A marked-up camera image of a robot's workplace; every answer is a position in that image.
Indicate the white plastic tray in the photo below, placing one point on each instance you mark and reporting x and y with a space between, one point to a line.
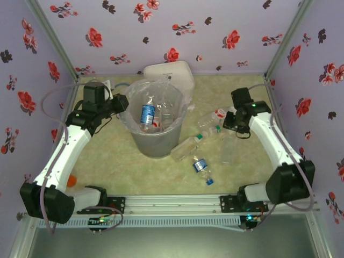
172 71

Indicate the clear bottle white cap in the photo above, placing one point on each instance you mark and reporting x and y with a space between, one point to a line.
150 129

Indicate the controller board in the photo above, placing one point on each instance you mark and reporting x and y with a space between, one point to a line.
100 221
250 219

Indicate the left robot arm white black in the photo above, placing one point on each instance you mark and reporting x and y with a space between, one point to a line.
64 156

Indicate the right controller board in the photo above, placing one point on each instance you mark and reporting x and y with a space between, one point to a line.
250 219

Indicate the crushed bottle blue label cap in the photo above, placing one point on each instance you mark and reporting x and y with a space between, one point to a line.
200 165

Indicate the plain clear plastic bottle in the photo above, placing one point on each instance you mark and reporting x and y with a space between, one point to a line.
228 153

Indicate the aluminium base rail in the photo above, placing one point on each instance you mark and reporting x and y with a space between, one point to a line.
172 204

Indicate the black left mount plate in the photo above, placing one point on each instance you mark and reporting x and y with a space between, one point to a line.
117 205

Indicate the small clear bottle green band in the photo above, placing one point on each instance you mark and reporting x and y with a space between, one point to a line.
211 131

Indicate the grey plastic bin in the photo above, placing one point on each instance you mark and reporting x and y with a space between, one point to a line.
156 146

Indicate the large clear bottle green cap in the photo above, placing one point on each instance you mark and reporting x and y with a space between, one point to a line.
185 149

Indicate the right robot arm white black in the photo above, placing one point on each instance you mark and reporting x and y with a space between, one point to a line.
271 139

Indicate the clear bottle orange cap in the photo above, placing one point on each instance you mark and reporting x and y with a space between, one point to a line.
156 123
209 121

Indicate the clear bottle blue white label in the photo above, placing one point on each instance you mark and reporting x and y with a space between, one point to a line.
147 114

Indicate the clear plastic bin liner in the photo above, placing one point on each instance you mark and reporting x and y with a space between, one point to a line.
185 102

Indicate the aluminium frame post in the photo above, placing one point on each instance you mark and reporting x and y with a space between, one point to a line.
288 40
55 40

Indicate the left controller board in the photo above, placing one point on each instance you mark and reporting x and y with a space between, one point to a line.
100 221

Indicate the black right mount plate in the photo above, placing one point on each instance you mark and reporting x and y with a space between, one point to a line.
228 204

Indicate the black mount plate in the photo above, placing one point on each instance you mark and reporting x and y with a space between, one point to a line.
228 204
117 205

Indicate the orange round object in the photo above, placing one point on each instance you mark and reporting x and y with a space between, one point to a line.
72 181

